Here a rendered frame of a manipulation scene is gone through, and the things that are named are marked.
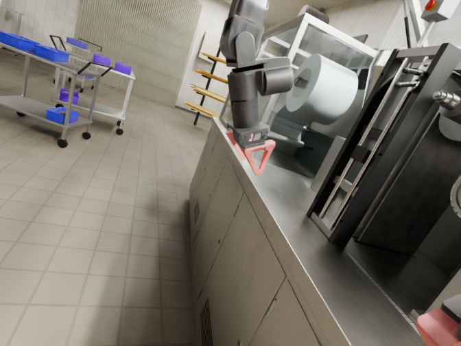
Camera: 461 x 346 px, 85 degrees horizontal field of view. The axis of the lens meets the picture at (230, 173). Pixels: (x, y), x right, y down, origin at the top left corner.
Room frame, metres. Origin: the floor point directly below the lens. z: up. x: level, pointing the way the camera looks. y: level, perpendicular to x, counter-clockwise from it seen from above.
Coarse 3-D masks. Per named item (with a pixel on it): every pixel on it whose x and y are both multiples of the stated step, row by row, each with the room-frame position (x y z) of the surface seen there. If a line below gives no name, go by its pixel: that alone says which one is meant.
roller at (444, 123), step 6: (444, 120) 0.71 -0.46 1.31; (450, 120) 0.70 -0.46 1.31; (444, 126) 0.70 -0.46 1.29; (450, 126) 0.69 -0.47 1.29; (456, 126) 0.68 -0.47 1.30; (444, 132) 0.70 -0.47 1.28; (450, 132) 0.68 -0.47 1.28; (456, 132) 0.67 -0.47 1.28; (450, 138) 0.67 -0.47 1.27; (456, 138) 0.66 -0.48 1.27
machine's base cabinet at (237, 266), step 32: (224, 160) 1.51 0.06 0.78; (192, 192) 2.18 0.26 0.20; (224, 192) 1.26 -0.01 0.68; (192, 224) 1.71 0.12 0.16; (224, 224) 1.08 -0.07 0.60; (256, 224) 0.80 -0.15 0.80; (192, 256) 1.40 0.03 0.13; (224, 256) 0.93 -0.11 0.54; (256, 256) 0.71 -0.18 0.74; (192, 288) 1.16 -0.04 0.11; (224, 288) 0.81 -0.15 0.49; (256, 288) 0.63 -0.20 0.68; (288, 288) 0.52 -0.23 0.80; (224, 320) 0.71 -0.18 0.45; (256, 320) 0.57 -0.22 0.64; (288, 320) 0.47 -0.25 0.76
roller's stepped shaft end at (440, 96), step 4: (436, 92) 0.63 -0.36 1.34; (440, 92) 0.63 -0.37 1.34; (444, 92) 0.64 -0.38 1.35; (436, 96) 0.63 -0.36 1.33; (440, 96) 0.63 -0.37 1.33; (444, 96) 0.63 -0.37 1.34; (448, 96) 0.63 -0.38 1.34; (452, 96) 0.63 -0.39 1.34; (456, 96) 0.63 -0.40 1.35; (436, 100) 0.64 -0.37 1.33; (440, 100) 0.63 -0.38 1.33; (444, 100) 0.63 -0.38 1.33; (448, 100) 0.63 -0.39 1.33; (452, 100) 0.63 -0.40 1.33; (456, 100) 0.63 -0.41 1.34; (460, 100) 0.63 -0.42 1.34; (440, 104) 0.65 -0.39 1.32; (444, 104) 0.64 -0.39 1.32; (448, 104) 0.63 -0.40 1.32; (452, 104) 0.63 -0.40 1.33; (456, 104) 0.63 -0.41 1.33; (448, 108) 0.64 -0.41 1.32; (452, 108) 0.64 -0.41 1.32
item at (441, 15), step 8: (432, 0) 0.95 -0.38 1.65; (440, 0) 0.94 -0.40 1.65; (448, 0) 0.93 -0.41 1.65; (456, 0) 0.93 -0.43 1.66; (432, 8) 0.95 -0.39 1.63; (440, 8) 0.92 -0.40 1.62; (448, 8) 0.93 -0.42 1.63; (424, 16) 0.98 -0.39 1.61; (432, 16) 0.96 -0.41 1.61; (440, 16) 0.94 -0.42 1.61; (448, 16) 0.93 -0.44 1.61
